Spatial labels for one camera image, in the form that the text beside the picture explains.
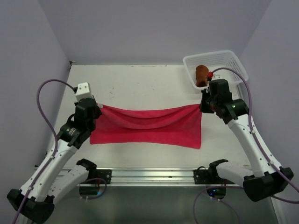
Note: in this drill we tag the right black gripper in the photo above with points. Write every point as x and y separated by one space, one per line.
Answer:
206 93

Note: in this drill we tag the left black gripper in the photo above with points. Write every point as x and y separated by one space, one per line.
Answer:
97 112

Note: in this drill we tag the brown towel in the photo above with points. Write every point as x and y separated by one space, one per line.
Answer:
201 75

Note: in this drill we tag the pink towel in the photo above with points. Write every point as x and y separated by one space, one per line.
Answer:
180 126

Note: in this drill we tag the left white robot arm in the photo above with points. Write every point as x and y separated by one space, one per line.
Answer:
36 199

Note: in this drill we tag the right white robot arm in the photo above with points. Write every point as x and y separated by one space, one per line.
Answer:
266 176

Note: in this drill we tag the white plastic basket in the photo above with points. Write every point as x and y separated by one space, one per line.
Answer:
214 60

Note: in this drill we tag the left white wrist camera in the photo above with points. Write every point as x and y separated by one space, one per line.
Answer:
83 91

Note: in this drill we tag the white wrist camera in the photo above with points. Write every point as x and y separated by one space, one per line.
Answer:
216 77
83 91

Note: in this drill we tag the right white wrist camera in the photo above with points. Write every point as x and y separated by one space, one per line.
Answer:
216 77

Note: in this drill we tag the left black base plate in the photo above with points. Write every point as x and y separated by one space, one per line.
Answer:
105 174

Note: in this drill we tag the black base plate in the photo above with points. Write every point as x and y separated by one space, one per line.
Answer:
105 174
203 176

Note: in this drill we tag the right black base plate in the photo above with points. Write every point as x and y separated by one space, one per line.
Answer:
203 176

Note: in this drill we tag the aluminium mounting rail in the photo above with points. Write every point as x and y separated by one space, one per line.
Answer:
123 177

